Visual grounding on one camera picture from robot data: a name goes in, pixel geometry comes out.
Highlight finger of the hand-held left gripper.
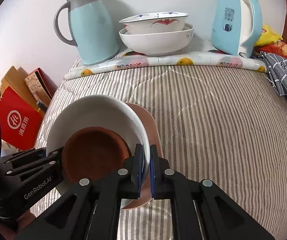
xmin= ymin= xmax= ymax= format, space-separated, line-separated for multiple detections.
xmin=0 ymin=148 xmax=46 ymax=167
xmin=5 ymin=148 xmax=65 ymax=180

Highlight yellow snack packet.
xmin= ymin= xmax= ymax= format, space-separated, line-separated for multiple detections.
xmin=255 ymin=24 xmax=283 ymax=47

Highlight small white bowl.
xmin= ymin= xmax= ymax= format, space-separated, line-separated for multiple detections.
xmin=46 ymin=95 xmax=151 ymax=209

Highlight fruit print oilcloth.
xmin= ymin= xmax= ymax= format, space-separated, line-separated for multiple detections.
xmin=65 ymin=34 xmax=269 ymax=80

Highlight large white porcelain bowl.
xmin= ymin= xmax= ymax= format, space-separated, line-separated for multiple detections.
xmin=119 ymin=23 xmax=194 ymax=56

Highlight small brown dish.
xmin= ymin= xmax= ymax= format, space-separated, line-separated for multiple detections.
xmin=61 ymin=127 xmax=132 ymax=185

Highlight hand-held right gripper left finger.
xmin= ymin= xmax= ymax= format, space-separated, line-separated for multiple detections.
xmin=15 ymin=144 xmax=144 ymax=240

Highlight grey checked cloth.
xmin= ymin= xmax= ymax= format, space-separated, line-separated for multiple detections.
xmin=260 ymin=51 xmax=287 ymax=112

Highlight pink plate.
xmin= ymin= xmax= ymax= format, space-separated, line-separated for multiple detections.
xmin=125 ymin=102 xmax=164 ymax=209

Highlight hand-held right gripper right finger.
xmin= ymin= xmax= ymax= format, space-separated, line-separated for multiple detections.
xmin=150 ymin=144 xmax=276 ymax=240

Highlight light blue electric kettle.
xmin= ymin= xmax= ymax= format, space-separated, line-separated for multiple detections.
xmin=211 ymin=0 xmax=262 ymax=58

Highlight patterned gift box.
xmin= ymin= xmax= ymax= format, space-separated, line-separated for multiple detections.
xmin=24 ymin=67 xmax=58 ymax=107

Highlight brown cardboard boxes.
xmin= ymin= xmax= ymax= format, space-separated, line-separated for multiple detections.
xmin=0 ymin=66 xmax=37 ymax=110

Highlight blue patterned porcelain bowl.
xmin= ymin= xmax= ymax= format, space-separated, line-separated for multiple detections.
xmin=119 ymin=12 xmax=189 ymax=35

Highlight red snack packet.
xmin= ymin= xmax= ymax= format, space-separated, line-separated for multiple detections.
xmin=255 ymin=41 xmax=287 ymax=59

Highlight light blue thermos jug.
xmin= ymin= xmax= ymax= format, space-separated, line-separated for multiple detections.
xmin=53 ymin=0 xmax=120 ymax=66

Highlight red paper box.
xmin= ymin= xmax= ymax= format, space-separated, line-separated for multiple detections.
xmin=0 ymin=86 xmax=42 ymax=150

